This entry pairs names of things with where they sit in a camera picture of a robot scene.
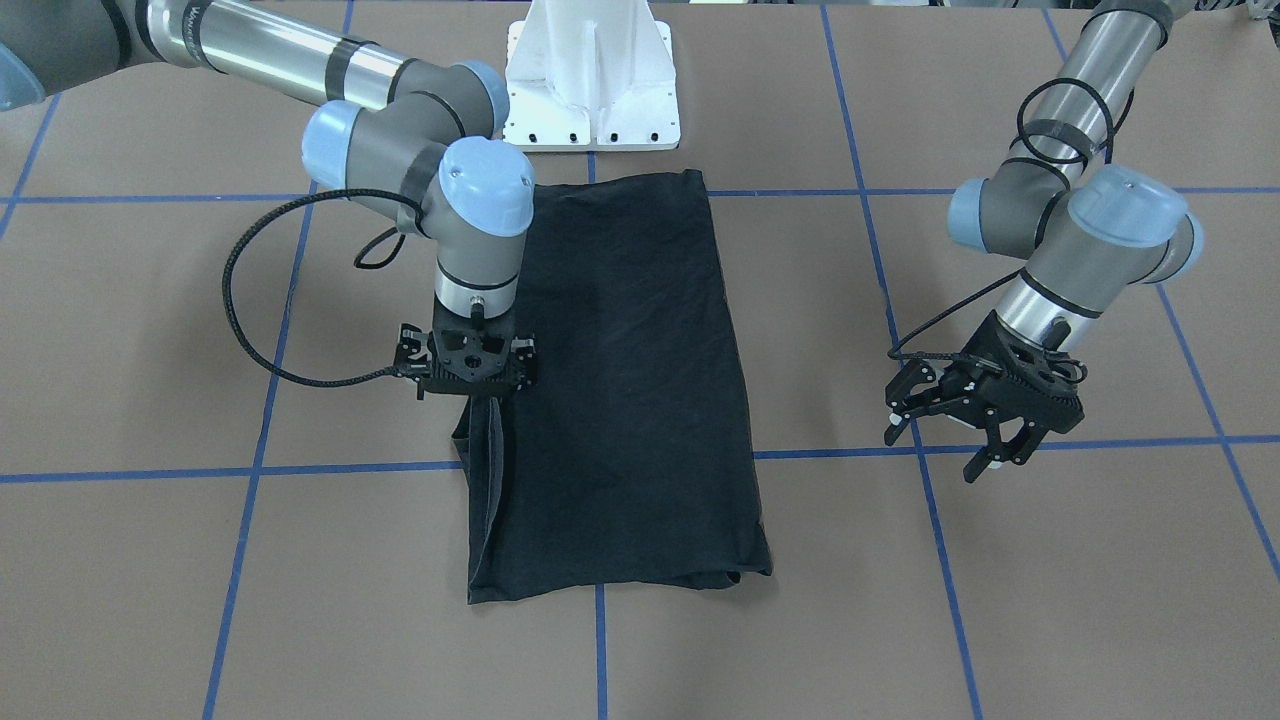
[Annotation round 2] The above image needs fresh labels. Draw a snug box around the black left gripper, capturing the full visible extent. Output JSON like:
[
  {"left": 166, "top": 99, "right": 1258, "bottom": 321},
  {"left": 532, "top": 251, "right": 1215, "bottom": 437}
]
[{"left": 883, "top": 311, "right": 1085, "bottom": 483}]

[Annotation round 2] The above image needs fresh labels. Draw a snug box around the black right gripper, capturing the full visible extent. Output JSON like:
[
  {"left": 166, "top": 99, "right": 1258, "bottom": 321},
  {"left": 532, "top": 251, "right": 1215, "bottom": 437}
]
[{"left": 392, "top": 300, "right": 539, "bottom": 400}]

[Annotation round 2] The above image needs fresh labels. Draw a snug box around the black graphic t-shirt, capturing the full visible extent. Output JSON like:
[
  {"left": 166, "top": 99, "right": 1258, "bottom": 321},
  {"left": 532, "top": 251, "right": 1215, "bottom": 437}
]
[{"left": 452, "top": 169, "right": 773, "bottom": 603}]

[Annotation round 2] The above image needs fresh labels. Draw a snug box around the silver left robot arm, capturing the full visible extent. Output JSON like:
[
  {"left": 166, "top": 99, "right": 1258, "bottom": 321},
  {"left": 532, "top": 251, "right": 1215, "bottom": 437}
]
[{"left": 884, "top": 1, "right": 1206, "bottom": 482}]

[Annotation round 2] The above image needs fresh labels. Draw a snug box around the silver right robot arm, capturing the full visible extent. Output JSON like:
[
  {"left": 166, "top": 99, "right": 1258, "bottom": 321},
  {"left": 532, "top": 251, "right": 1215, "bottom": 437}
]
[{"left": 1, "top": 1, "right": 538, "bottom": 397}]

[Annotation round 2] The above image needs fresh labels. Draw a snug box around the blue tape line lengthwise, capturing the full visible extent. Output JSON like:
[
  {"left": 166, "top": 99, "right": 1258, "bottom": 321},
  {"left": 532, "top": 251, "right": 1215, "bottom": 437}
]
[{"left": 204, "top": 0, "right": 353, "bottom": 720}]

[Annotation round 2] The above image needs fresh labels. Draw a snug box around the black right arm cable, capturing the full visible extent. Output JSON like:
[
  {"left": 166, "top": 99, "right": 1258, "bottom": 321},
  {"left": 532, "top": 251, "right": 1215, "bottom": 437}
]
[{"left": 221, "top": 188, "right": 426, "bottom": 389}]

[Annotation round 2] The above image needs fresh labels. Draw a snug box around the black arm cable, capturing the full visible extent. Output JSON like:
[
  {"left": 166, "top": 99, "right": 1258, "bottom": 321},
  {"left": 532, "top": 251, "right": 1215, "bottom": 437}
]
[
  {"left": 221, "top": 188, "right": 426, "bottom": 389},
  {"left": 888, "top": 78, "right": 1137, "bottom": 363}
]

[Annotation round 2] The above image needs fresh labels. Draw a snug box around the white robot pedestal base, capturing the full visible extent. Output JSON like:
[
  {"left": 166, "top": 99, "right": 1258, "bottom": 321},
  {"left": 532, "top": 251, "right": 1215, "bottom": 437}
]
[{"left": 502, "top": 1, "right": 682, "bottom": 152}]

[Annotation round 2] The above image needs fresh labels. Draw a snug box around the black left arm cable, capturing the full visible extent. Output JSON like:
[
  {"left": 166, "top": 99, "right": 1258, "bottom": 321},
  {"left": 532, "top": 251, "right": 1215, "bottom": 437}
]
[{"left": 888, "top": 78, "right": 1137, "bottom": 363}]

